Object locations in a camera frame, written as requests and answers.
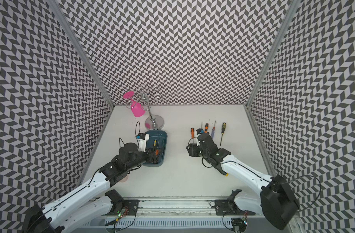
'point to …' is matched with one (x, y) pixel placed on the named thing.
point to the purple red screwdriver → (213, 129)
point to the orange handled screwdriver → (192, 132)
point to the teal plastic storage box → (156, 147)
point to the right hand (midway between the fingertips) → (191, 149)
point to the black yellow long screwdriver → (223, 173)
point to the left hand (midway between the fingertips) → (159, 151)
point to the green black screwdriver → (164, 144)
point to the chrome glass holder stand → (154, 122)
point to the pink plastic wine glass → (137, 109)
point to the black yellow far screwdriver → (222, 131)
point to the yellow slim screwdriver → (201, 124)
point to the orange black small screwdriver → (206, 126)
